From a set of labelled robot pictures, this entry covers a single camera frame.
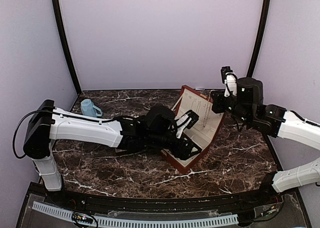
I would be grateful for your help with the black corner frame post left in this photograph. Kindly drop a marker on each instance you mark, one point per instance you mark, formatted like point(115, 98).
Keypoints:
point(65, 46)

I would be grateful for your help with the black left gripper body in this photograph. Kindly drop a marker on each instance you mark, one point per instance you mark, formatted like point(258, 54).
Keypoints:
point(159, 140)

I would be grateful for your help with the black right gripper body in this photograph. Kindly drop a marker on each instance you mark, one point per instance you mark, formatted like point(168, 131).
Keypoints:
point(219, 107)

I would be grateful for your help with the black corner frame post right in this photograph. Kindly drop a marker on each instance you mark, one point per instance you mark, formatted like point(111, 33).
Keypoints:
point(259, 37)

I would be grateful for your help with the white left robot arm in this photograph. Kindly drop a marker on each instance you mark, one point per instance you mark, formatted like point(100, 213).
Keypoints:
point(158, 129)

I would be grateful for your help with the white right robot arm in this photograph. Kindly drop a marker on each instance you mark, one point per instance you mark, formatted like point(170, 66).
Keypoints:
point(243, 100)

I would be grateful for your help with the light blue ceramic mug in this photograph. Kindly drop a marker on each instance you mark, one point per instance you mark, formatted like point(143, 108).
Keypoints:
point(89, 109)

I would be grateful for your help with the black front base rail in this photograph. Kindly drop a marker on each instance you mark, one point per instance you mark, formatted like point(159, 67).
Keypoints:
point(239, 202)

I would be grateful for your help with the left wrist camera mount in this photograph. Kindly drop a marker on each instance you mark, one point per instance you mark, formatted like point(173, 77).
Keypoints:
point(187, 121)

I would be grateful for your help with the red jewelry box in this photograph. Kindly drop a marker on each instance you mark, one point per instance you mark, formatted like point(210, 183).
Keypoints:
point(202, 133)

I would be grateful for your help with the black corner frame post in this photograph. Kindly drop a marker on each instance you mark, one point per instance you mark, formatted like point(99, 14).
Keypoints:
point(65, 46)
point(259, 37)

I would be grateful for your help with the white slotted cable duct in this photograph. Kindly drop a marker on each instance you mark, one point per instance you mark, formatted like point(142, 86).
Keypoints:
point(134, 219)

